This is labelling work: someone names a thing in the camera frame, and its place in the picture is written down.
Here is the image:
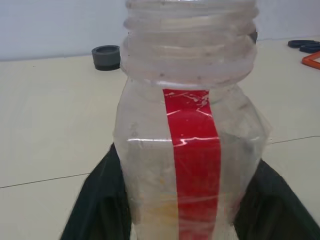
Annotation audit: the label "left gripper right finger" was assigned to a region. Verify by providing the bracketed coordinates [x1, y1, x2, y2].
[233, 159, 320, 240]

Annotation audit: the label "clear bottle with red tape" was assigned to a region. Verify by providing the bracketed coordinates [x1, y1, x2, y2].
[112, 0, 274, 240]

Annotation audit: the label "orange hacksaw frame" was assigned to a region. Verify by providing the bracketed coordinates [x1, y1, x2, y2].
[301, 50, 320, 71]

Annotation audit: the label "dark handled scissors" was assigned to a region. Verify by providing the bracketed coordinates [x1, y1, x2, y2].
[287, 39, 320, 54]

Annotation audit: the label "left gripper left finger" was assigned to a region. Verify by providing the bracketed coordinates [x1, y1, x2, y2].
[59, 143, 133, 240]

